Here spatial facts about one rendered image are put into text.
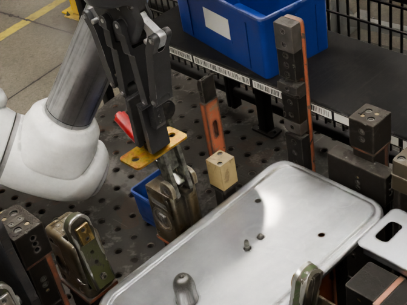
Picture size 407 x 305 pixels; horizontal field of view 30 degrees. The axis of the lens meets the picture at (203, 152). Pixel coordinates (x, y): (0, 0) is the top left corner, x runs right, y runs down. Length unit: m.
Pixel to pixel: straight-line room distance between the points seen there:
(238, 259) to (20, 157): 0.60
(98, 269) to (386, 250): 0.42
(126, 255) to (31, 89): 2.16
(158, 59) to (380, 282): 0.49
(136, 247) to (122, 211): 0.13
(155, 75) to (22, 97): 2.84
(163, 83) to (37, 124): 0.73
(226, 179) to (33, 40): 2.99
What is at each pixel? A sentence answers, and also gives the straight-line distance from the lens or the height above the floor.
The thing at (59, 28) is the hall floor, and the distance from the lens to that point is 4.18.
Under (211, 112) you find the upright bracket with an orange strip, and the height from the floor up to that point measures 1.14.
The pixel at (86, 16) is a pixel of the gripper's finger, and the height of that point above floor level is 1.44.
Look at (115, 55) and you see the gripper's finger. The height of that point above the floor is 1.40.
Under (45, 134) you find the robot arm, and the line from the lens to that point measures 1.54.
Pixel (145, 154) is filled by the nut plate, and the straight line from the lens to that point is 0.92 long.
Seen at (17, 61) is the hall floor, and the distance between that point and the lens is 3.98.
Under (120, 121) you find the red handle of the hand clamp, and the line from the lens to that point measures 1.22.
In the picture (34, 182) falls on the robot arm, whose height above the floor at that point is 0.88.
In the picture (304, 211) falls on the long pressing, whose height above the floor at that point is 1.00.
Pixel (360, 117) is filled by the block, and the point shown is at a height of 1.08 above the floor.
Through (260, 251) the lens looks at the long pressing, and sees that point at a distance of 1.15.
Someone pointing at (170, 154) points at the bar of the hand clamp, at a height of 1.11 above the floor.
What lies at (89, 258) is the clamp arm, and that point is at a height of 1.04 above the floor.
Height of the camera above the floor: 1.81
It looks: 37 degrees down
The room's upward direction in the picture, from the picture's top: 11 degrees counter-clockwise
